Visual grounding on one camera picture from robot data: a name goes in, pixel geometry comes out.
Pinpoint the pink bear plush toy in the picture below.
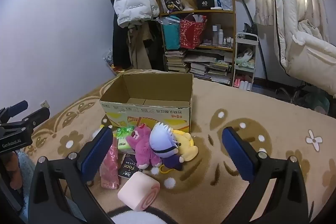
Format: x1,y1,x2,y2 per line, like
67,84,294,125
126,123,163,169

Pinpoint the white duvet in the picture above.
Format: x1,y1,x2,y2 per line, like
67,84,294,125
267,0,336,98

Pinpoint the black flat packet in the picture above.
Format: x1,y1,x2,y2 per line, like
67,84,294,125
118,154,139,180

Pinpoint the beige hanging coat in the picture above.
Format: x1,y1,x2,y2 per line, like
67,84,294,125
126,23,154,70

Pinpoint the green and white soft item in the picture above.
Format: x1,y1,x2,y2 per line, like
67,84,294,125
236,48,256,68

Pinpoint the green tissue packet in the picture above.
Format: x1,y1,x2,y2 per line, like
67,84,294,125
113,126,137,154

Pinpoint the white trolley cart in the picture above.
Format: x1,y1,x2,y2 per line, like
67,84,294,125
232,32,259,92

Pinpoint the yellow dog plush toy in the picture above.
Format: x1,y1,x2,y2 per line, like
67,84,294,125
172,129,199,161

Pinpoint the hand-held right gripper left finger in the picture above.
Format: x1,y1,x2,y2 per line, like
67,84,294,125
28,126,114,224

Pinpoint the red gift bag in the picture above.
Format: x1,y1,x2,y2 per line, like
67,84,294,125
179,14,207,50

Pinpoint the teal bag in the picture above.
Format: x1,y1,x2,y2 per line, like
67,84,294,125
161,17,181,50

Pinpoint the pink roll cake cushion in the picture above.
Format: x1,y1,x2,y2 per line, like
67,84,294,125
117,171,160,212

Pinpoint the wooden shelf unit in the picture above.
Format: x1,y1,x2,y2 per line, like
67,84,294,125
157,0,237,86

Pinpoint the white-haired doll plush toy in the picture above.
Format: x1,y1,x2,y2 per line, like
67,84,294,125
149,122,185,170

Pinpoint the black box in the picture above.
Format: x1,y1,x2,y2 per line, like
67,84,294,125
196,0,216,10

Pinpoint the stack of books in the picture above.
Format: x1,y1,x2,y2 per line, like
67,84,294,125
165,49,190,73

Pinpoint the person's left forearm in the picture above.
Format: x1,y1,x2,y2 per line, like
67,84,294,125
14,149,37,224

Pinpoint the green bag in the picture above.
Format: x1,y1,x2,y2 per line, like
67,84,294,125
304,91,330,116

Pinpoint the pink plastic bag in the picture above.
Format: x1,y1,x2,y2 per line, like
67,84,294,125
100,139,121,190

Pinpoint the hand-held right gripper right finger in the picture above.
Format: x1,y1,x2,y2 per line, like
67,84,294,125
222,126,315,224

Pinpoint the row of cosmetic bottles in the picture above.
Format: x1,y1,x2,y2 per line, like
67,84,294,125
211,25,235,47

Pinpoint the black hanging coat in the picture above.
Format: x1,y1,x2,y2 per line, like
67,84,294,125
112,18,133,68

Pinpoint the pile of magazines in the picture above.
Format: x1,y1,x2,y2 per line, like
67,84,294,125
184,53,233,84

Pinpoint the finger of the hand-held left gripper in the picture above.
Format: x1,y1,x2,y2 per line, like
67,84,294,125
14,108,51,134
0,100,29,121

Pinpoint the printed cardboard box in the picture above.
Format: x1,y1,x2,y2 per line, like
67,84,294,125
100,73,194,134

